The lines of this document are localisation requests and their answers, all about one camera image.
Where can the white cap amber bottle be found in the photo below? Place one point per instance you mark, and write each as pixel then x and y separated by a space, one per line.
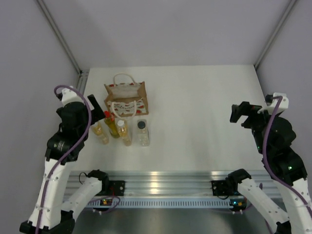
pixel 98 130
pixel 123 131

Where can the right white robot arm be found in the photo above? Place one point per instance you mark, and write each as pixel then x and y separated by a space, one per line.
pixel 287 170

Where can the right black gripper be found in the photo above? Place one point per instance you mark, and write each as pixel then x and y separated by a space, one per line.
pixel 244 108

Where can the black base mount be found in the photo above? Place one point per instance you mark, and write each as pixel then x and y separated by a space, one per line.
pixel 116 187
pixel 220 189

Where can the grey cap clear jar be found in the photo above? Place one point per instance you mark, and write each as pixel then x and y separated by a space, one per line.
pixel 143 132

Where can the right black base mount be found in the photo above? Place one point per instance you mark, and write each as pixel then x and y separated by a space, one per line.
pixel 220 189

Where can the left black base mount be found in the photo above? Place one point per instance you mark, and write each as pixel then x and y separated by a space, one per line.
pixel 116 187

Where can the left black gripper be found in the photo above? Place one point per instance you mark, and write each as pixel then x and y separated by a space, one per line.
pixel 97 109

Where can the right aluminium frame post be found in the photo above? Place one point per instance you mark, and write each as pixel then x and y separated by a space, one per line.
pixel 282 20

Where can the burlap watermelon canvas bag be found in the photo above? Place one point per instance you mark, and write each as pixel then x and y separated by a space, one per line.
pixel 126 99

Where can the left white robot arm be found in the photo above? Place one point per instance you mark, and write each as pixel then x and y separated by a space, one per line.
pixel 51 214

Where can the red cap yellow bottle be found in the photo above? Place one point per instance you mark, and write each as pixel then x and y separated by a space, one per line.
pixel 110 122

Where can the aluminium frame post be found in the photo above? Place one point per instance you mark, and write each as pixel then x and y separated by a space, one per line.
pixel 57 32
pixel 282 20

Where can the white slotted cable duct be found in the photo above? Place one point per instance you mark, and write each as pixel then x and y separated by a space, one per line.
pixel 211 203

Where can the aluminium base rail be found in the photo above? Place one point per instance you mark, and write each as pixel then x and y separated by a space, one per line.
pixel 173 184

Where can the left aluminium frame post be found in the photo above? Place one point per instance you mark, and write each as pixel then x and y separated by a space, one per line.
pixel 57 32

